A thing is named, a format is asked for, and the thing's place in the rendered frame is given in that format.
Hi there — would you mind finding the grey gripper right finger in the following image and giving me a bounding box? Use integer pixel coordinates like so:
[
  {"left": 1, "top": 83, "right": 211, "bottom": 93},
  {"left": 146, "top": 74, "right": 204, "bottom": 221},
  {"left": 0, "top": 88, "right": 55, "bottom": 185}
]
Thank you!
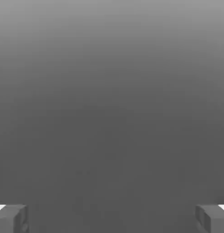
[{"left": 194, "top": 204, "right": 224, "bottom": 233}]

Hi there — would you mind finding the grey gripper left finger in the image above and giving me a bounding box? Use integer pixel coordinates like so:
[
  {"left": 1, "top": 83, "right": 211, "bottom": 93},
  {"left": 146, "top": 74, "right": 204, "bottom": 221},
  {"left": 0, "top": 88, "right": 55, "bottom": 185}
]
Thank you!
[{"left": 0, "top": 204, "right": 30, "bottom": 233}]

